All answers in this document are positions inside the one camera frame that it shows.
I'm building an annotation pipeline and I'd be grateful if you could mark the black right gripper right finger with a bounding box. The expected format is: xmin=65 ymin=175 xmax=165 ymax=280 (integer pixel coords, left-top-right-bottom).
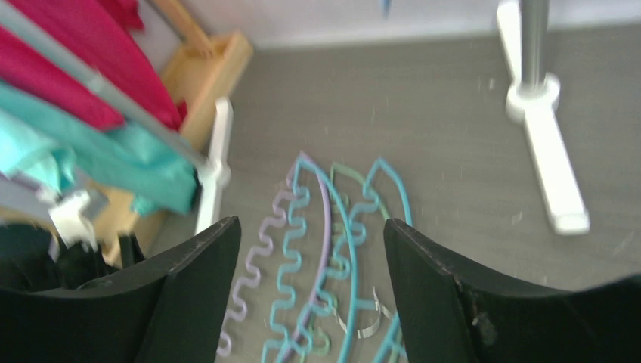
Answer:
xmin=384 ymin=219 xmax=640 ymax=362

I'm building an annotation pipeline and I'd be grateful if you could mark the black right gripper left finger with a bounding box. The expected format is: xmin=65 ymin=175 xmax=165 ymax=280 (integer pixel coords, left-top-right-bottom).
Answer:
xmin=1 ymin=216 xmax=242 ymax=362

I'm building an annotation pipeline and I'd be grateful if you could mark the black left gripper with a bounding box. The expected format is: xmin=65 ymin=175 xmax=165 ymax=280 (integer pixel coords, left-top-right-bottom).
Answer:
xmin=1 ymin=223 xmax=145 ymax=293

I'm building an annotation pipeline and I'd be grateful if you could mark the teal cloth garment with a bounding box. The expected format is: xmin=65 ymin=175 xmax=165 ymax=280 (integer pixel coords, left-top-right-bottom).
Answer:
xmin=1 ymin=83 xmax=197 ymax=216

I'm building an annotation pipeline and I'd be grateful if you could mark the green plastic hanger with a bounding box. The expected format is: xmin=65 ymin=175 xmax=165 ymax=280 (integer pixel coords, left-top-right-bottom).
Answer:
xmin=301 ymin=160 xmax=406 ymax=362

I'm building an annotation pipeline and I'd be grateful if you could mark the purple wavy plastic hanger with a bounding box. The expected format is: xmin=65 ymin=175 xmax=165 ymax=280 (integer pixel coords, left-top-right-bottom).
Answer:
xmin=216 ymin=177 xmax=331 ymax=358

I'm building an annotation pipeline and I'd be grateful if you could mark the teal wavy plastic hanger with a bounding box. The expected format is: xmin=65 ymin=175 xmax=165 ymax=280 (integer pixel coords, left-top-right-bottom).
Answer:
xmin=261 ymin=153 xmax=358 ymax=362

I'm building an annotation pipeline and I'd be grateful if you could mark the magenta cloth garment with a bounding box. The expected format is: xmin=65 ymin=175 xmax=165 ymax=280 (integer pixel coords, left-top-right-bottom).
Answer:
xmin=1 ymin=0 xmax=187 ymax=131

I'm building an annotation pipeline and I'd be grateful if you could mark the metal hanger rail stand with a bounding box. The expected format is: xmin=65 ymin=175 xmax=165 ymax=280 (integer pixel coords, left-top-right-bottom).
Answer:
xmin=1 ymin=1 xmax=590 ymax=235

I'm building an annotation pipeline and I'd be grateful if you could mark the wooden clothes rack frame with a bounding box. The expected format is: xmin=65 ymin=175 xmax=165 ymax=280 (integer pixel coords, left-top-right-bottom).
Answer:
xmin=90 ymin=1 xmax=253 ymax=265

